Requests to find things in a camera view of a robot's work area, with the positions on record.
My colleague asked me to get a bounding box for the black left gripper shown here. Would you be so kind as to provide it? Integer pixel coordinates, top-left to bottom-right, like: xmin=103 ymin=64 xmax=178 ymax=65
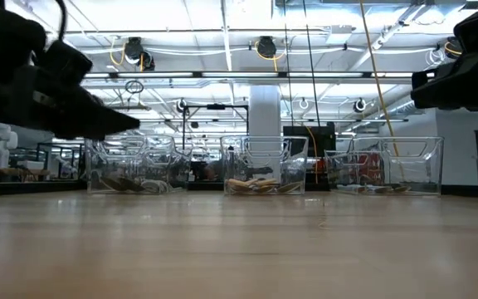
xmin=0 ymin=0 xmax=141 ymax=141

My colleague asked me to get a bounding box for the clear plastic bin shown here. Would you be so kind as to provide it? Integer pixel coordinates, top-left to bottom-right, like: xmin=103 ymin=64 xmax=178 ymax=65
xmin=324 ymin=135 xmax=446 ymax=196
xmin=84 ymin=135 xmax=193 ymax=195
xmin=220 ymin=135 xmax=310 ymax=196

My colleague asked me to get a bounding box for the long ceiling light strip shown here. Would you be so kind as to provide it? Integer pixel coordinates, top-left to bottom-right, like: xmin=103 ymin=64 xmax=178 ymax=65
xmin=83 ymin=71 xmax=437 ymax=81

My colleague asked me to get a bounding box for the white pillar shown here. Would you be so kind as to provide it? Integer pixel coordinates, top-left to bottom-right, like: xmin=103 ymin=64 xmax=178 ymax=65
xmin=249 ymin=85 xmax=282 ymax=138

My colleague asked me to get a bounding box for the black gantry frame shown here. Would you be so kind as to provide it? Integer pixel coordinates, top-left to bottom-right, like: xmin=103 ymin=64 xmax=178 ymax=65
xmin=182 ymin=103 xmax=251 ymax=150

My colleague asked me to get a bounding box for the black wall panel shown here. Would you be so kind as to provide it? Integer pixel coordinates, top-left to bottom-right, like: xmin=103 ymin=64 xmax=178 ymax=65
xmin=282 ymin=125 xmax=336 ymax=159

